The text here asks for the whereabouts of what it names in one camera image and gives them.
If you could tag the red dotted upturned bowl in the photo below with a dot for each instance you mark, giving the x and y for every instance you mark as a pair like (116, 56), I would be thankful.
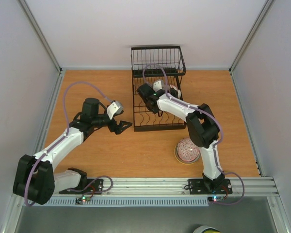
(186, 142)

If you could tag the orange floral patterned bowl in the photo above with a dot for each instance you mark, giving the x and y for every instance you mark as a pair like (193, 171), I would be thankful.
(175, 92)

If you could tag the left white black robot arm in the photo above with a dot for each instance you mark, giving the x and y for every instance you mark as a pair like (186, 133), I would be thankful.
(35, 178)

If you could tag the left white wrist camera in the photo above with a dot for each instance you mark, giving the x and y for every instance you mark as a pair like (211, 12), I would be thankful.
(112, 108)

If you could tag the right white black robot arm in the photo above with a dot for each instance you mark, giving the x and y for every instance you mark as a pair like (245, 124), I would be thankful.
(202, 126)

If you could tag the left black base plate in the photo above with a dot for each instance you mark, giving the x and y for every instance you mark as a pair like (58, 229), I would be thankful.
(89, 186)

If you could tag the aluminium frame rail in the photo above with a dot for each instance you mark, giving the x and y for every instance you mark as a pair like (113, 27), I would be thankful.
(145, 185)

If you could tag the grey slotted cable duct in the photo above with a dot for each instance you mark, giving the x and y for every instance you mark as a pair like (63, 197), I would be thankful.
(131, 202)

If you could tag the black wire dish rack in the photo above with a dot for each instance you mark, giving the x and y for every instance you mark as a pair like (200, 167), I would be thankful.
(156, 70)

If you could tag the left small circuit board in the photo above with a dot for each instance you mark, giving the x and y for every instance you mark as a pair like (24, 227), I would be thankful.
(82, 200)

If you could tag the small circuit board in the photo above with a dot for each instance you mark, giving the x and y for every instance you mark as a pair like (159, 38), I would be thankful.
(82, 200)
(215, 199)

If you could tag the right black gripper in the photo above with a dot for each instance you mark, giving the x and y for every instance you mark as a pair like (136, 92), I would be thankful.
(174, 92)

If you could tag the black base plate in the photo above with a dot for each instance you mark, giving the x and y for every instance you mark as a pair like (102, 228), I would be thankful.
(89, 186)
(197, 187)

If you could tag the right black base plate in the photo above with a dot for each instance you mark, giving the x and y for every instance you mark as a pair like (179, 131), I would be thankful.
(197, 187)

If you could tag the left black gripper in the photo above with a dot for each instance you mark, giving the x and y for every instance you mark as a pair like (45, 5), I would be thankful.
(119, 129)

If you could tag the right small circuit board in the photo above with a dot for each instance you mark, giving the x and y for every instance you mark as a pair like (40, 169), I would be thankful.
(215, 199)

